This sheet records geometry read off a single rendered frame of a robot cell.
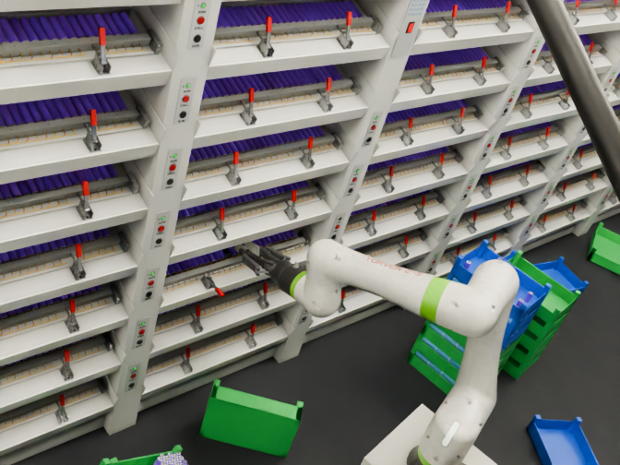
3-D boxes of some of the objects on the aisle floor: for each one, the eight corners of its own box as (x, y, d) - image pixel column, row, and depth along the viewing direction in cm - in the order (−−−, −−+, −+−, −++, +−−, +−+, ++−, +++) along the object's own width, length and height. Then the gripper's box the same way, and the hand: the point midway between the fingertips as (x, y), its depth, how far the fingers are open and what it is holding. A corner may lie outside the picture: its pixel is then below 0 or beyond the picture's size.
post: (135, 424, 253) (250, -139, 150) (109, 435, 247) (209, -143, 144) (106, 381, 264) (195, -173, 160) (80, 391, 258) (155, -178, 154)
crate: (603, 497, 281) (614, 484, 277) (555, 496, 276) (566, 483, 271) (571, 429, 304) (580, 417, 300) (526, 427, 299) (534, 414, 294)
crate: (285, 459, 258) (301, 421, 246) (198, 435, 256) (209, 397, 244) (289, 439, 265) (304, 401, 253) (203, 417, 263) (214, 378, 251)
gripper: (310, 257, 232) (260, 227, 246) (268, 272, 221) (220, 239, 236) (307, 280, 235) (259, 247, 250) (267, 294, 225) (218, 260, 240)
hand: (246, 247), depth 241 cm, fingers open, 3 cm apart
